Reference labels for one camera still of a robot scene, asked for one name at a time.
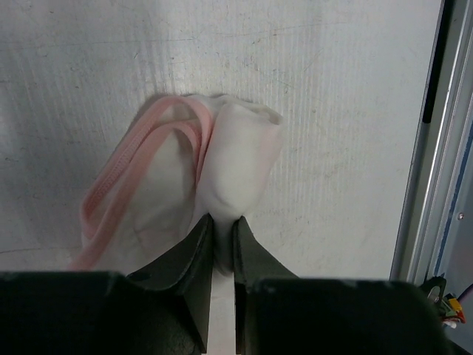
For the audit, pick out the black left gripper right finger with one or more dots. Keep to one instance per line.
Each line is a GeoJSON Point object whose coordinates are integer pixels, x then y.
{"type": "Point", "coordinates": [278, 312]}

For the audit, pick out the white underwear with pink trim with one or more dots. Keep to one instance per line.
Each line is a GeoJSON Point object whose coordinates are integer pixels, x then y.
{"type": "Point", "coordinates": [183, 158]}

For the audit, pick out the aluminium frame rail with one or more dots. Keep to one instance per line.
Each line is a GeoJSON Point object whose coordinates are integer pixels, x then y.
{"type": "Point", "coordinates": [441, 168]}

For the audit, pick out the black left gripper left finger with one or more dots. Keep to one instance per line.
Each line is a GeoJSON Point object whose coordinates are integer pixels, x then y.
{"type": "Point", "coordinates": [162, 308]}

